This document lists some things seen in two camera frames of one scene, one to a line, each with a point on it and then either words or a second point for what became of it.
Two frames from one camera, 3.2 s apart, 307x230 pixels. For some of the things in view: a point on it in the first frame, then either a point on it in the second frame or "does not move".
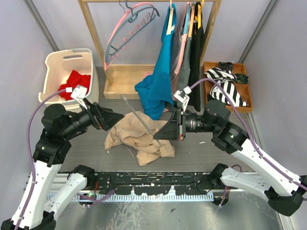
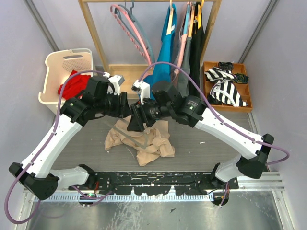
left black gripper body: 99,121 -> 118,107
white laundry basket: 60,63 does not move
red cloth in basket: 75,78 does not move
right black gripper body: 179,129 -> 147,110
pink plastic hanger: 107,67 -> 128,36
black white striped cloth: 226,78 does not move
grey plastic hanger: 133,17 -> 132,14
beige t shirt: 128,129 does not move
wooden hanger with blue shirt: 170,25 does not move
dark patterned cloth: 241,78 does not move
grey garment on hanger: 183,78 does not move
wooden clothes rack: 121,80 does not move
